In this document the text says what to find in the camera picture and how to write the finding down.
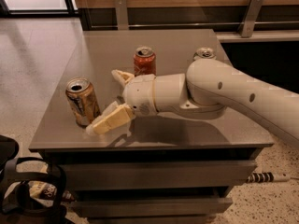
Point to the horizontal metal rail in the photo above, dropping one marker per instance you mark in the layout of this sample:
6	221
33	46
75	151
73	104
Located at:
259	25

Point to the black chair frame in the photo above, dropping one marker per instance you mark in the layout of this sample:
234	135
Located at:
16	204

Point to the gold soda can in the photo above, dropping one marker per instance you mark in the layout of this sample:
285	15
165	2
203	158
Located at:
82	99

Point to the silver green 7up can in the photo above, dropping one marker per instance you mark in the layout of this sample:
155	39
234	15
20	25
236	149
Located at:
204	53

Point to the right metal bracket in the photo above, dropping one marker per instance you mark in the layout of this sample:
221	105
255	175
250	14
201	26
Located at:
247	25

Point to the striped black white handle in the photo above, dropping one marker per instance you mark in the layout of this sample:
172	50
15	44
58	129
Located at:
268	177

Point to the crumpled snack bag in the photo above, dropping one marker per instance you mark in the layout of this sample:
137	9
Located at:
46	191

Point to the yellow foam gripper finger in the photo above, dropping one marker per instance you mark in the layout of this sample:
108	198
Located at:
122	77
113	116

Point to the lower grey drawer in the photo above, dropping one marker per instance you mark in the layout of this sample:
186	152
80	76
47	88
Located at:
153	207

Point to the grey drawer cabinet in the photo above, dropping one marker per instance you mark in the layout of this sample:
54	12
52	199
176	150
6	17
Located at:
163	138

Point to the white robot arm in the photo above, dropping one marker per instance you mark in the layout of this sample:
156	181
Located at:
203	92

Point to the left metal bracket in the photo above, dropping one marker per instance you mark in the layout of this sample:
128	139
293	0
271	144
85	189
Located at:
121	14

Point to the upper grey drawer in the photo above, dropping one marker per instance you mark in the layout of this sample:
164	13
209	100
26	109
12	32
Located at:
157	175

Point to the metal bracket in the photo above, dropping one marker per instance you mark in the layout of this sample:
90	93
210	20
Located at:
121	14
247	25

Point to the red Coca-Cola can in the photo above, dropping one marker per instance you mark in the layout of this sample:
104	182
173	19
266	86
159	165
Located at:
144	61

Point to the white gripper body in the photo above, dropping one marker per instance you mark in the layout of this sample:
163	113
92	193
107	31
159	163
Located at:
139	93

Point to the grey drawer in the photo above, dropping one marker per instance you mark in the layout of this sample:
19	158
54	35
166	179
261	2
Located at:
157	175
153	207

